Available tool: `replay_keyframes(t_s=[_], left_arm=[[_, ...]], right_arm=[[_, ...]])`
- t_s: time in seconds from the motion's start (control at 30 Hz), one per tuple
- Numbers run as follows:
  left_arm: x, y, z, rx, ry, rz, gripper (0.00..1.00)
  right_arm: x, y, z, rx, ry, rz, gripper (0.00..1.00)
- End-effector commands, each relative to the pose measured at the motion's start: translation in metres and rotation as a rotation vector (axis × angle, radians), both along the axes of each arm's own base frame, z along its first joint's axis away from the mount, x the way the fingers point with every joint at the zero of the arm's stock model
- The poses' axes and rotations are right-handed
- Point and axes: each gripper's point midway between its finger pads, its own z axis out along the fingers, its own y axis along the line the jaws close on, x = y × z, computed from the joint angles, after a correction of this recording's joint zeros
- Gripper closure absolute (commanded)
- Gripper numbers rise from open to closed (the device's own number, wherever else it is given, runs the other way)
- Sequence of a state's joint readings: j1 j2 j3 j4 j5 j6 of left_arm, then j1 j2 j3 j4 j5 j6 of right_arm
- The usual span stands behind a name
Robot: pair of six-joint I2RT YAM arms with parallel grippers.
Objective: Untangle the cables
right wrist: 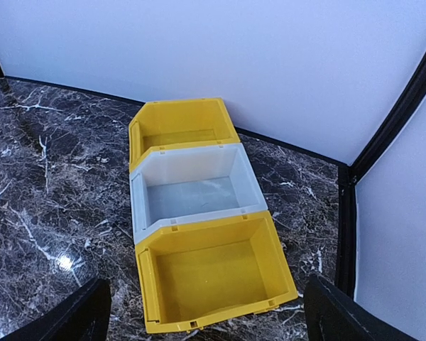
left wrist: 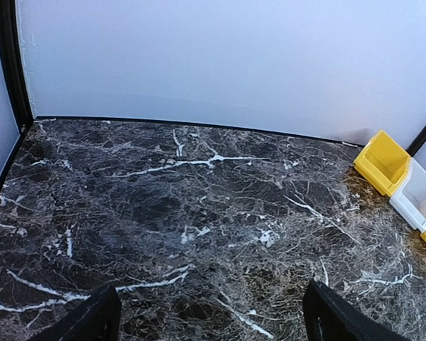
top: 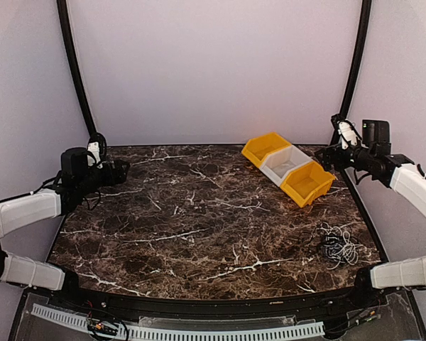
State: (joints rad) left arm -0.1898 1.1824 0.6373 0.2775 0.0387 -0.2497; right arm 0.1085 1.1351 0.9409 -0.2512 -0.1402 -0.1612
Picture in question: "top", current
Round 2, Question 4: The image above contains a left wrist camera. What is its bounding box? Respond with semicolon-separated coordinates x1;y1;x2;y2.
87;132;107;168

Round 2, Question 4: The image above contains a black front rail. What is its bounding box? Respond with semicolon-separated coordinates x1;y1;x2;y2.
50;288;388;320

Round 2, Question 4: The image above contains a white cable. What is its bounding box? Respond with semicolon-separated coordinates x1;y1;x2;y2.
321;223;363;269

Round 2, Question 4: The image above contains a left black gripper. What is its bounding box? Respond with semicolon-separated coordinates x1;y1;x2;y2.
77;160;131;197

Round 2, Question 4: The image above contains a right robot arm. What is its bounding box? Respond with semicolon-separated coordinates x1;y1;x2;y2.
315;114;426;308

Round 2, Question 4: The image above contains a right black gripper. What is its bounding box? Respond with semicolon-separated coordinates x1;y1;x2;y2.
315;139;375;171

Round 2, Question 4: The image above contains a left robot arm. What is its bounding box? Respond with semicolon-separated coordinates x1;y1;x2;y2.
0;142;130;310

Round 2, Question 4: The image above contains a white slotted cable duct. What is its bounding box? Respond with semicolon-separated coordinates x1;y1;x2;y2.
31;303;324;340

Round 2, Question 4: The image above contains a black frame post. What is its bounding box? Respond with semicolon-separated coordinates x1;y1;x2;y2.
339;0;372;119
56;0;97;136

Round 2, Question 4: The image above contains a far yellow plastic bin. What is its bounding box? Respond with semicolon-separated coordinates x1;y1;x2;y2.
241;132;292;168

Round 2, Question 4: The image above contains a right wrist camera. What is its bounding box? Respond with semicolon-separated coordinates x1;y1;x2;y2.
331;114;361;150

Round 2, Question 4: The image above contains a right black frame post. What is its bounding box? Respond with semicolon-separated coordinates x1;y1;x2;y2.
339;0;372;119

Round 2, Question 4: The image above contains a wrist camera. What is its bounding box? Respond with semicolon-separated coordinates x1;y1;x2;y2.
331;114;361;150
87;132;107;168

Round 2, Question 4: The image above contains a near yellow plastic bin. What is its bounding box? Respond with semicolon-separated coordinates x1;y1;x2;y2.
280;161;336;208

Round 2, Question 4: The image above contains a left black frame post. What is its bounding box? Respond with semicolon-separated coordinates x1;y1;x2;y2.
56;0;97;136

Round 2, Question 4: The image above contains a yellow plastic bin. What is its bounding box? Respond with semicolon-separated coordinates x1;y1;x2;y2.
241;132;292;168
280;161;336;208

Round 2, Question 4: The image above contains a white plastic bin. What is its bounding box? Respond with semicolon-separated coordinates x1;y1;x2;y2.
259;146;313;186

